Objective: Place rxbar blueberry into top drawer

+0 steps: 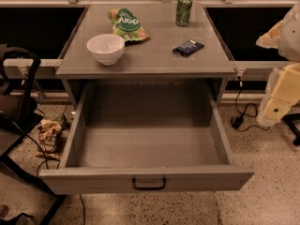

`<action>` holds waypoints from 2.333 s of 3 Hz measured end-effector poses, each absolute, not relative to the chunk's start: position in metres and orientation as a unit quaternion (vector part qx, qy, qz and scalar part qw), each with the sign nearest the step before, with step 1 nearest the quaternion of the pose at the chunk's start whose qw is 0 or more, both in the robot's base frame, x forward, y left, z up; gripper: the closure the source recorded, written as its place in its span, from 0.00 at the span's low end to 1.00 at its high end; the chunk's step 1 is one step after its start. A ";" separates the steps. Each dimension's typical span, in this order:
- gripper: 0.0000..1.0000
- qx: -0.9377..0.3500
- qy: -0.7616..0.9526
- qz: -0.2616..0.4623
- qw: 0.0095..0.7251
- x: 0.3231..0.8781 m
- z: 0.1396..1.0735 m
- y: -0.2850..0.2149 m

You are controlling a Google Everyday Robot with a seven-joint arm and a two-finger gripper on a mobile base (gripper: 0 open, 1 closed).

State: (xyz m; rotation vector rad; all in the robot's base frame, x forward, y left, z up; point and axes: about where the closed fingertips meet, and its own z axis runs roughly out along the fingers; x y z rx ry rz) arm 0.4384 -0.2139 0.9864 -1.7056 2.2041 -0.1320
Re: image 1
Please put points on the black power adapter with cable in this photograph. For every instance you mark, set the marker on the black power adapter with cable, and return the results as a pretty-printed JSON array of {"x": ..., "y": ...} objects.
[{"x": 250, "y": 110}]

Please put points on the grey open top drawer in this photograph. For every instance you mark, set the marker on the grey open top drawer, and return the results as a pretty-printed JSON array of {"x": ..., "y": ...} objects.
[{"x": 146, "y": 131}]

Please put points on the dark blue rxbar wrapper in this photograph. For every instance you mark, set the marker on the dark blue rxbar wrapper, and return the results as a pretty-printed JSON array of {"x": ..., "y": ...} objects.
[{"x": 188, "y": 48}]

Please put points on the black drawer handle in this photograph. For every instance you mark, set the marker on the black drawer handle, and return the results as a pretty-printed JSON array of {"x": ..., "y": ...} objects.
[{"x": 148, "y": 185}]

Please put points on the grey metal cabinet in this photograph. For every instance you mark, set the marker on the grey metal cabinet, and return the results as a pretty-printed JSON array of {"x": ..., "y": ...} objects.
[{"x": 153, "y": 57}]

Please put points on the brown snack bag on floor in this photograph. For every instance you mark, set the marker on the brown snack bag on floor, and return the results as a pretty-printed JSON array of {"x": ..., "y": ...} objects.
[{"x": 48, "y": 139}]

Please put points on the black cart frame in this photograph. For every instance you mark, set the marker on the black cart frame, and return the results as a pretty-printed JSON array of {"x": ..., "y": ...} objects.
[{"x": 18, "y": 112}]

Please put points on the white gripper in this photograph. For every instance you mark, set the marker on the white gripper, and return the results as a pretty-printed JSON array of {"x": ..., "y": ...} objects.
[{"x": 291, "y": 37}]

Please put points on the green soda can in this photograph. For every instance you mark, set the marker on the green soda can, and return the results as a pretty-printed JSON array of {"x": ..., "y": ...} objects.
[{"x": 183, "y": 12}]

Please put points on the green chip bag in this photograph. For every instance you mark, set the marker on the green chip bag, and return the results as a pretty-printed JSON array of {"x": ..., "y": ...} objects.
[{"x": 126, "y": 25}]

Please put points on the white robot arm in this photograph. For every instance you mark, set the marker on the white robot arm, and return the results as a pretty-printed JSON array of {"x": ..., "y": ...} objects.
[{"x": 289, "y": 37}]

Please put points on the white ceramic bowl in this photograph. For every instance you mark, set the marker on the white ceramic bowl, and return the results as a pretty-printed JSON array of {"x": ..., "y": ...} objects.
[{"x": 107, "y": 49}]

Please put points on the black stand base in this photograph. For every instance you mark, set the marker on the black stand base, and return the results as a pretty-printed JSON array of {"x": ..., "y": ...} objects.
[{"x": 289, "y": 119}]

